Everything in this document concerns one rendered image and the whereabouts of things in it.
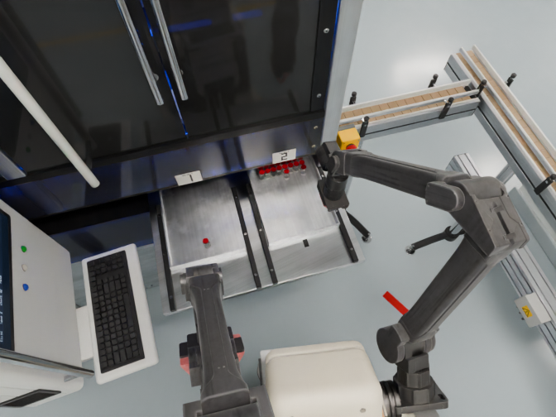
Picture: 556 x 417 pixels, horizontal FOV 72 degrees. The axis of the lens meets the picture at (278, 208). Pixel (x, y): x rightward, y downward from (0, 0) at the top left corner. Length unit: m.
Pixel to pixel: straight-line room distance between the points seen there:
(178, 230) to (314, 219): 0.49
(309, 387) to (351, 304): 1.51
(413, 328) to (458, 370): 1.47
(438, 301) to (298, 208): 0.76
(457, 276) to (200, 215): 0.96
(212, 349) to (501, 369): 1.97
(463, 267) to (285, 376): 0.37
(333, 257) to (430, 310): 0.60
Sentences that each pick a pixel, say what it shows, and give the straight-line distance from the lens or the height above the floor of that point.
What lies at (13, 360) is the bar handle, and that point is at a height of 1.27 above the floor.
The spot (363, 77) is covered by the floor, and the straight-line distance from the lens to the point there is 3.19.
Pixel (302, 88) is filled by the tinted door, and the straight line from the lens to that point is 1.17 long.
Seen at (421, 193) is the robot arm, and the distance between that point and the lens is 0.76.
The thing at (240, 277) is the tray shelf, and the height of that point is 0.88.
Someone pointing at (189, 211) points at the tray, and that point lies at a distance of 1.45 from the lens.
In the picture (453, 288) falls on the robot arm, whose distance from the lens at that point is 0.75.
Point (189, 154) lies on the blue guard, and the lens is 1.26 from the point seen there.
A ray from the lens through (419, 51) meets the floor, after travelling 3.52.
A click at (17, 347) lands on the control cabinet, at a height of 1.15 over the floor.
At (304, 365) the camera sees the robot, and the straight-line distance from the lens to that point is 0.79.
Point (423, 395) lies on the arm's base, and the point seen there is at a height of 1.23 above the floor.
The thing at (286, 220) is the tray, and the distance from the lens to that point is 1.39.
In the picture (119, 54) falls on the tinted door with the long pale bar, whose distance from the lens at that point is 1.00.
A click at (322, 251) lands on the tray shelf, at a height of 0.88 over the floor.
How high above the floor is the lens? 2.13
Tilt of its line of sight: 62 degrees down
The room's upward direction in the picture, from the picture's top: 1 degrees counter-clockwise
